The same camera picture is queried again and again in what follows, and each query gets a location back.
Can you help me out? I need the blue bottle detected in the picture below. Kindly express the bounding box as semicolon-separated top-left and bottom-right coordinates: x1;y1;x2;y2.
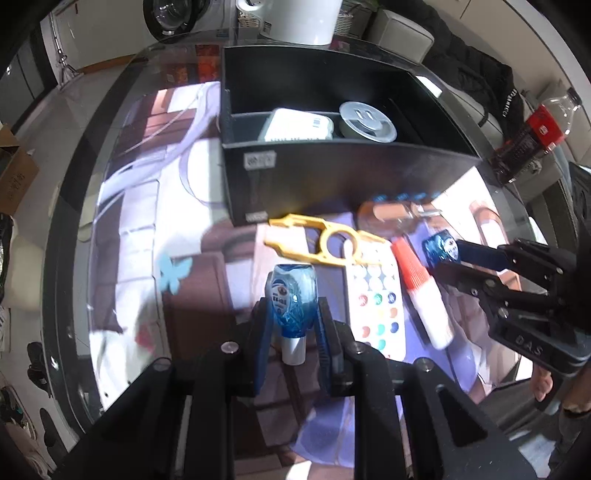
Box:
266;264;318;366
422;229;460;268

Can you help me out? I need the white washing machine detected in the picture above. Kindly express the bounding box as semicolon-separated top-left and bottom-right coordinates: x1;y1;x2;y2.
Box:
142;0;219;41

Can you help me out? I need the printed desk mat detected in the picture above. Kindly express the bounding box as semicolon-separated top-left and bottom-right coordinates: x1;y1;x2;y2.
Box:
61;82;535;479

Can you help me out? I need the yellow plastic tool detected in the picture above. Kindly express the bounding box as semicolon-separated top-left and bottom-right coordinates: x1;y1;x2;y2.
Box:
263;214;392;267

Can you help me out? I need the white electric kettle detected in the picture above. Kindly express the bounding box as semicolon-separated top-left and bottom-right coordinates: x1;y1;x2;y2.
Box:
235;0;342;46

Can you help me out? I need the orange handled screwdriver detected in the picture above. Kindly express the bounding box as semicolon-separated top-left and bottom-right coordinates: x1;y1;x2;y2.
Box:
356;201;442;236

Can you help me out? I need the white remote with coloured buttons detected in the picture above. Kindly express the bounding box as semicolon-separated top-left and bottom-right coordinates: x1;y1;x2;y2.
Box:
342;240;407;362

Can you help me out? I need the black storage box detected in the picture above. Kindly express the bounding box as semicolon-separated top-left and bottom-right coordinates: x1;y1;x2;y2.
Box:
219;44;480;226

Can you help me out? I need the grey sofa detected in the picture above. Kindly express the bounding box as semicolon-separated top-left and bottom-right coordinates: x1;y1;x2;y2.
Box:
369;9;435;64

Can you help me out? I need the white rectangular device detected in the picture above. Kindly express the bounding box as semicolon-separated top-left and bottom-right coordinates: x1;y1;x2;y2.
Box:
257;108;335;143

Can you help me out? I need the cardboard box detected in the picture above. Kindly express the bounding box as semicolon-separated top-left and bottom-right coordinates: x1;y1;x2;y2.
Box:
0;125;39;216

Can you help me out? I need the person's hand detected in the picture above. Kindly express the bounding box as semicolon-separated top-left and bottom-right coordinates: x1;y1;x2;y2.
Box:
530;365;553;402

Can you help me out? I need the glue tube with orange cap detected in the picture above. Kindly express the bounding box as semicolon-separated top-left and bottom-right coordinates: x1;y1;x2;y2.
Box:
392;238;455;350

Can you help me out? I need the cola bottle red label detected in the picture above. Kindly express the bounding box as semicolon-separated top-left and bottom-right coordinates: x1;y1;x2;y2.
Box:
491;87;582;185

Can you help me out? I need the black jacket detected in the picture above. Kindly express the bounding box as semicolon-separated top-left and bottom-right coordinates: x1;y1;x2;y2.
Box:
382;0;524;140

